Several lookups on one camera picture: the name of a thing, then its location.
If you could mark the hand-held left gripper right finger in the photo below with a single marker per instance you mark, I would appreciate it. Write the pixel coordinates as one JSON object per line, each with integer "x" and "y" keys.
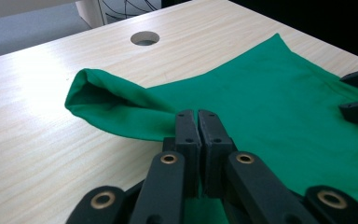
{"x": 214, "y": 146}

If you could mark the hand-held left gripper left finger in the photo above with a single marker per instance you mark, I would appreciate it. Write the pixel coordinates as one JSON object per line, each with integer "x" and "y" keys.
{"x": 188, "y": 146}

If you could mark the green dinosaur print t-shirt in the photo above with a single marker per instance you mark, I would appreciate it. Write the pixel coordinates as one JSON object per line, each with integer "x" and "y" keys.
{"x": 261, "y": 93}

